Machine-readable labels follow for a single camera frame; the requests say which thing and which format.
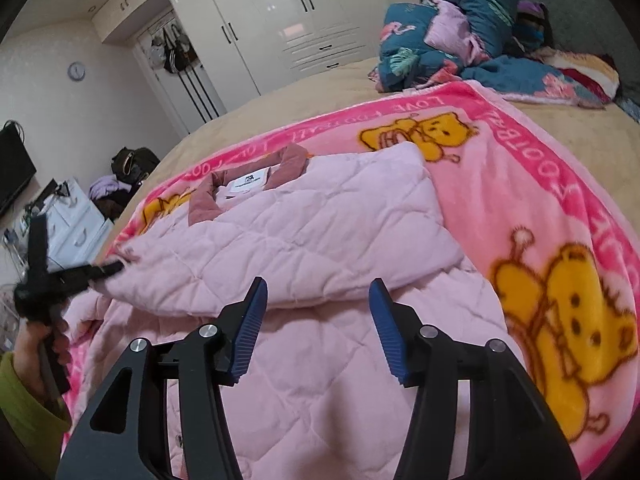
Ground grey padded headboard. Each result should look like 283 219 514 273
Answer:
500 0 640 106

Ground dark purple garment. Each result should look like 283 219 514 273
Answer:
516 0 556 55

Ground dark brown bag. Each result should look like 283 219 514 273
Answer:
111 146 161 186

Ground yellow red striped blanket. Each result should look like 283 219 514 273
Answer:
542 50 621 106

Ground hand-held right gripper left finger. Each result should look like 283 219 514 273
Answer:
55 276 269 480

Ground white glossy wardrobe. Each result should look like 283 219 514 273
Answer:
92 0 431 136

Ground black television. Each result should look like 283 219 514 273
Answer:
0 121 37 221

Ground pink bear printed blanket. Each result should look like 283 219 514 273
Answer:
65 80 640 446

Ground pile of clothes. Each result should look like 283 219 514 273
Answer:
89 175 143 226

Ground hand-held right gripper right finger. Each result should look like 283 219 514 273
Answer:
368 278 583 480

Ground person's left forearm green sleeve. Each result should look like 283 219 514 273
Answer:
0 352 73 466

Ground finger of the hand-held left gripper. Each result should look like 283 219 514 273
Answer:
75 259 126 287

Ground black hanging handbag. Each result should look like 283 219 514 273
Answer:
161 24 190 75

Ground person's left hand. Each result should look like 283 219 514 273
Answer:
12 317 73 387

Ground bed with beige sheet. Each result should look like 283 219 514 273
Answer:
97 52 640 261

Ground white drawer cabinet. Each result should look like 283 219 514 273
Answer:
30 176 115 261

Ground pink quilted jacket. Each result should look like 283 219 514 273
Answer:
62 142 523 480

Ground black hanging straps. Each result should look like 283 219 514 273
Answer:
179 66 222 122

